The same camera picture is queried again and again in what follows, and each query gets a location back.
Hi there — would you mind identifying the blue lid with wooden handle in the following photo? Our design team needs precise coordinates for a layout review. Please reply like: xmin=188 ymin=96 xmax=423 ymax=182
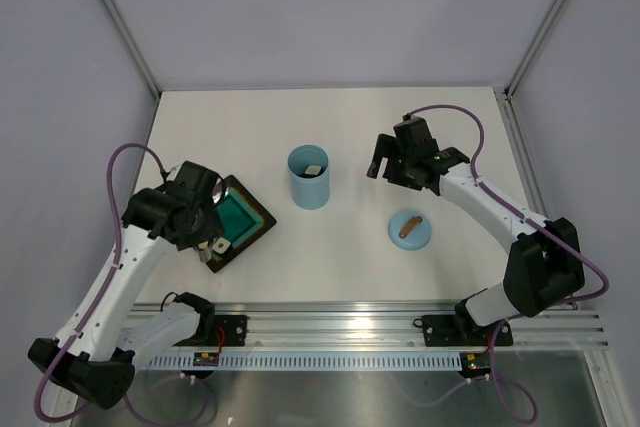
xmin=387 ymin=210 xmax=432 ymax=251

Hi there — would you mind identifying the blue cylindrical lunch box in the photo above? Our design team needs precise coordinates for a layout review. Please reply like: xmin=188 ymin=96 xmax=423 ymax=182
xmin=287 ymin=145 xmax=330 ymax=210

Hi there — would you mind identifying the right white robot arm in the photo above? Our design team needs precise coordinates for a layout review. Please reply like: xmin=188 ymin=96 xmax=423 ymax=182
xmin=367 ymin=115 xmax=585 ymax=343

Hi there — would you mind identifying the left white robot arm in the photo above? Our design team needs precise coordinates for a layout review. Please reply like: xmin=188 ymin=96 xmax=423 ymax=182
xmin=28 ymin=161 xmax=226 ymax=409

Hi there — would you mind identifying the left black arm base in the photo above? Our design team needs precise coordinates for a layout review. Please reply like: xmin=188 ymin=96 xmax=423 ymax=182
xmin=160 ymin=292 xmax=248 ymax=347

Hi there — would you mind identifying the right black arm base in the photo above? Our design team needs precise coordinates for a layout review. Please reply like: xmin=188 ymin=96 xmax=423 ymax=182
xmin=412 ymin=299 xmax=514 ymax=347

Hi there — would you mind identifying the black teal square plate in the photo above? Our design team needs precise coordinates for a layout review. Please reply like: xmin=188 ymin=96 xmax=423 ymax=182
xmin=205 ymin=175 xmax=277 ymax=273

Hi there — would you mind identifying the aluminium rail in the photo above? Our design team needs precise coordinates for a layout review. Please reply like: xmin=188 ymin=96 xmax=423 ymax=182
xmin=216 ymin=301 xmax=609 ymax=351

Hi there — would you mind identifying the white slotted cable duct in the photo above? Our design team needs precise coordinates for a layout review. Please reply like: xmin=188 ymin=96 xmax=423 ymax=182
xmin=145 ymin=351 xmax=462 ymax=372

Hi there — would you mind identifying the right aluminium frame post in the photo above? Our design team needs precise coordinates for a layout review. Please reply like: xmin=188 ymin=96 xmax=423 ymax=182
xmin=504 ymin=0 xmax=570 ymax=102

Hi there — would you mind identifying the aluminium frame post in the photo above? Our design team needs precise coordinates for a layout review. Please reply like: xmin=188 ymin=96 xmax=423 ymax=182
xmin=98 ymin=0 xmax=162 ymax=104
xmin=504 ymin=0 xmax=570 ymax=102

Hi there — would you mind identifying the left aluminium frame post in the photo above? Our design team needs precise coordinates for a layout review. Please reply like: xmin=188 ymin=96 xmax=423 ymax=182
xmin=98 ymin=0 xmax=162 ymax=104

